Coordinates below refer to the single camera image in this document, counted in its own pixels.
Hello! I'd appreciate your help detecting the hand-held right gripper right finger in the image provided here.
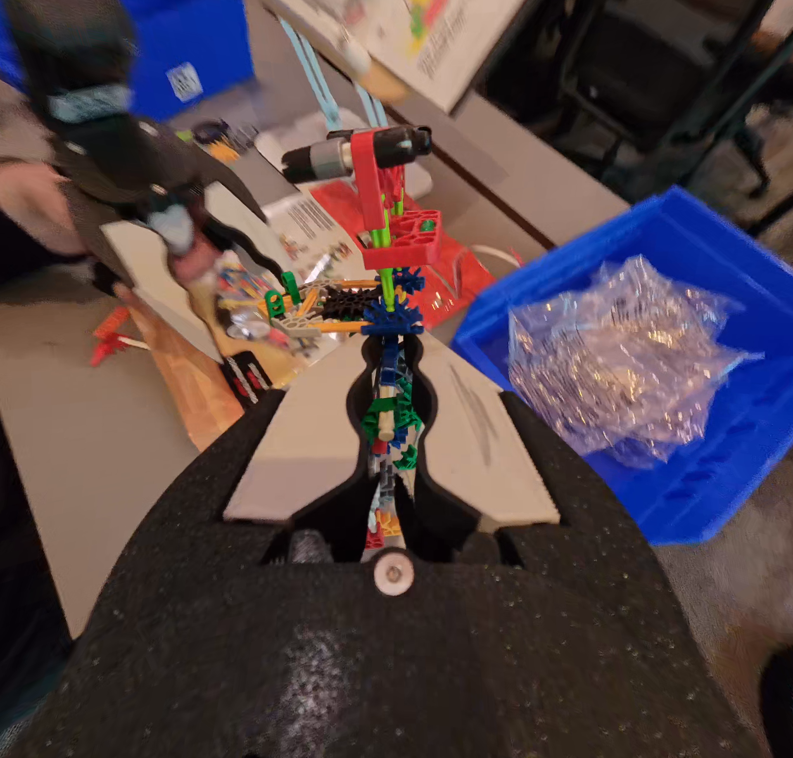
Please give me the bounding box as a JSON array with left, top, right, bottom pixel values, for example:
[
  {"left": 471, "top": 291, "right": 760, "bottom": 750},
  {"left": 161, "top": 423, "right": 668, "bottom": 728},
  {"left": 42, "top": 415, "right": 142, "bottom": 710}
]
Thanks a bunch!
[{"left": 420, "top": 336, "right": 561, "bottom": 532}]

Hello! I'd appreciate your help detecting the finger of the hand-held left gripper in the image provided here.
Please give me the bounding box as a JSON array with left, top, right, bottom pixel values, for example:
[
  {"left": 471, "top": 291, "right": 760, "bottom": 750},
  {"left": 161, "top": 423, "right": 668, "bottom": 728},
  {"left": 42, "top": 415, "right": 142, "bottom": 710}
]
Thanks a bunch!
[
  {"left": 203, "top": 179, "right": 286, "bottom": 283},
  {"left": 101, "top": 221, "right": 224, "bottom": 364}
]

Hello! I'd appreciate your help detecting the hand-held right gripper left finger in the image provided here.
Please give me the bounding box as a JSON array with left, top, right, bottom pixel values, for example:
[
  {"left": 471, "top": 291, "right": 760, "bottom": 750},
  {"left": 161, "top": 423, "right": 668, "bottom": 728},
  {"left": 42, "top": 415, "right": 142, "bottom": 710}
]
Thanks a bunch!
[{"left": 223, "top": 336, "right": 373, "bottom": 523}]

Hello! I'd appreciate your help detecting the red yellow toy assembly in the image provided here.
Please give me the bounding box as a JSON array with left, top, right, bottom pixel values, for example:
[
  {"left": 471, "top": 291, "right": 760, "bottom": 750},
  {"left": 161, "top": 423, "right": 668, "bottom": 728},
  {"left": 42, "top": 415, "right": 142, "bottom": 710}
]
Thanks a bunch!
[{"left": 366, "top": 510, "right": 404, "bottom": 551}]

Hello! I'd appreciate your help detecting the red toy model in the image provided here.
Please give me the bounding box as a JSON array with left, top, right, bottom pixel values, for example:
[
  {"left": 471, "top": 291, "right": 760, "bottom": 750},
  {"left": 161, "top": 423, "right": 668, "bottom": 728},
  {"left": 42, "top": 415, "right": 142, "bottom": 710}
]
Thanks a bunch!
[{"left": 282, "top": 125, "right": 444, "bottom": 313}]

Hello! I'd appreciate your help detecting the small multicolour toy model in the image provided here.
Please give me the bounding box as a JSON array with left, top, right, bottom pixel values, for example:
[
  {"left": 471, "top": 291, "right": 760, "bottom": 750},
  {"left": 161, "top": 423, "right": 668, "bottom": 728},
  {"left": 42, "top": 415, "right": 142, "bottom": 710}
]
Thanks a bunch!
[{"left": 214, "top": 265, "right": 428, "bottom": 551}]

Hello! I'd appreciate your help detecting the person's left forearm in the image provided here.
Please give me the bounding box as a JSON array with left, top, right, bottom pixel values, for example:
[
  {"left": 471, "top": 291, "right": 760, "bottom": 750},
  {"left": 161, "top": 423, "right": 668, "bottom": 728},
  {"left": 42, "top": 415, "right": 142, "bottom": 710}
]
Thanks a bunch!
[{"left": 0, "top": 213, "right": 94, "bottom": 303}]

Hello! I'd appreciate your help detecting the person's left hand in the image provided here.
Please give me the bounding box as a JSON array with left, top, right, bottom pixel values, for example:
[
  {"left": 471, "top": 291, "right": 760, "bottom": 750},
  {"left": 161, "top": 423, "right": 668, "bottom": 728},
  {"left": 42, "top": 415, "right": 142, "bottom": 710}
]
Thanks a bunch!
[{"left": 0, "top": 162, "right": 89, "bottom": 257}]

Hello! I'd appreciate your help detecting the orange clip connector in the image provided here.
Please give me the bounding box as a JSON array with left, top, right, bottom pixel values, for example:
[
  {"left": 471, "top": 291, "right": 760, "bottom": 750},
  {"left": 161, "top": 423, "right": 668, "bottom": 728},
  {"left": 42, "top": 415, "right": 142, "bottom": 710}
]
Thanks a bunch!
[{"left": 93, "top": 306, "right": 132, "bottom": 341}]

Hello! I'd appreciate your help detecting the red connector on white rod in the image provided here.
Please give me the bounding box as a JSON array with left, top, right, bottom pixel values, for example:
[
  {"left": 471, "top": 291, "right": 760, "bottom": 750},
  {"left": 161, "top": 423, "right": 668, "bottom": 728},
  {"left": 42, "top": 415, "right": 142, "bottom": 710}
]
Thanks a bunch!
[{"left": 90, "top": 331, "right": 150, "bottom": 367}]

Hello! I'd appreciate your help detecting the blue plastic bin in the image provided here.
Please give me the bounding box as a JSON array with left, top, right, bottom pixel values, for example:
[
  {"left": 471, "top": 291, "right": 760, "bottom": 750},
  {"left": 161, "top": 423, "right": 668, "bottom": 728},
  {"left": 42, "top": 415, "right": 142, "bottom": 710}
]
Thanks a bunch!
[
  {"left": 0, "top": 0, "right": 256, "bottom": 122},
  {"left": 451, "top": 187, "right": 793, "bottom": 545}
]

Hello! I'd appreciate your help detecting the white document stand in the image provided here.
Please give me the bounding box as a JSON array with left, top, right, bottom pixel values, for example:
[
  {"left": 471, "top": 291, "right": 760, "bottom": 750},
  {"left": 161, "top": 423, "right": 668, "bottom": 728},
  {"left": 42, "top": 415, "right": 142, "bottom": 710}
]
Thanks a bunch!
[{"left": 254, "top": 18, "right": 434, "bottom": 198}]

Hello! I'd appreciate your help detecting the crumpled clear plastic bag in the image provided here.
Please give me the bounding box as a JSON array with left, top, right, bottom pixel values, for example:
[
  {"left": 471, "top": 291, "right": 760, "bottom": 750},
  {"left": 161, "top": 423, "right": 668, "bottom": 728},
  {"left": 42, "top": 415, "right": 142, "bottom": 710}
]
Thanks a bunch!
[{"left": 508, "top": 255, "right": 766, "bottom": 469}]

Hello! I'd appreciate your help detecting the white instruction sheet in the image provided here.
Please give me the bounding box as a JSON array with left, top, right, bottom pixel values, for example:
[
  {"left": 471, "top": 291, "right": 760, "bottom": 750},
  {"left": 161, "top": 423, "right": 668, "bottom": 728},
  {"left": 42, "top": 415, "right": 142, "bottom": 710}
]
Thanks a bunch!
[{"left": 238, "top": 0, "right": 549, "bottom": 115}]

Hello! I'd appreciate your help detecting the thin red white cord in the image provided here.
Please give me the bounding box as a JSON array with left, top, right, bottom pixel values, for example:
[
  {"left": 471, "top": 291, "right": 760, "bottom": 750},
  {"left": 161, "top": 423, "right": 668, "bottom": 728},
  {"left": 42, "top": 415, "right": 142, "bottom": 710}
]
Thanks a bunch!
[{"left": 468, "top": 244, "right": 524, "bottom": 270}]

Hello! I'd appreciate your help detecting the black metal frame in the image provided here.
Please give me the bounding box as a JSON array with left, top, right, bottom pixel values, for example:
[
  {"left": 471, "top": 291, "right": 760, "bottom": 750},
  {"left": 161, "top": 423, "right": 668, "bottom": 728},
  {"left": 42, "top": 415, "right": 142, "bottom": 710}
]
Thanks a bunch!
[{"left": 483, "top": 0, "right": 793, "bottom": 232}]

